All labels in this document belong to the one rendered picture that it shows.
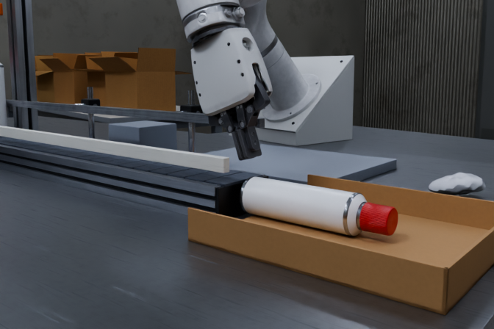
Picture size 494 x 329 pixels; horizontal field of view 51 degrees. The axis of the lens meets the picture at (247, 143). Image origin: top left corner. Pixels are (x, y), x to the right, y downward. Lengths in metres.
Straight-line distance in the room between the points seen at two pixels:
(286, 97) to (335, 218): 0.85
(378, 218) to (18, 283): 0.38
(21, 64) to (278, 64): 0.66
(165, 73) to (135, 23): 3.36
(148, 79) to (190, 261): 2.49
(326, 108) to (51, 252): 0.99
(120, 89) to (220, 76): 2.43
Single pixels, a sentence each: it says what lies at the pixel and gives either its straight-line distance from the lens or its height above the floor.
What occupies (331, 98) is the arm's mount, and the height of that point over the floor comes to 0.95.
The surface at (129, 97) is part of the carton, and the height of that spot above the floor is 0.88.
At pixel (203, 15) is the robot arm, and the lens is 0.71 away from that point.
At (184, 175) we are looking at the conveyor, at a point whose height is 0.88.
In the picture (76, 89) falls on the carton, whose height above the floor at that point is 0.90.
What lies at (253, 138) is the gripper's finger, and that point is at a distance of 0.70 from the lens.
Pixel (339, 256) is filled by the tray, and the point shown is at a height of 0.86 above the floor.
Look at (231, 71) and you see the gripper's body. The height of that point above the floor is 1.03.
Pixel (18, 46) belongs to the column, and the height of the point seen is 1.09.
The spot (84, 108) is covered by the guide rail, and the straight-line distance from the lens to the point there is 1.05.
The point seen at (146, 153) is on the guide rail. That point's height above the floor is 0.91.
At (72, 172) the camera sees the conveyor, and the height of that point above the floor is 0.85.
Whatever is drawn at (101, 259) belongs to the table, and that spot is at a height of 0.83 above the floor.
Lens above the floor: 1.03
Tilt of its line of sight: 8 degrees down
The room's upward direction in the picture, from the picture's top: straight up
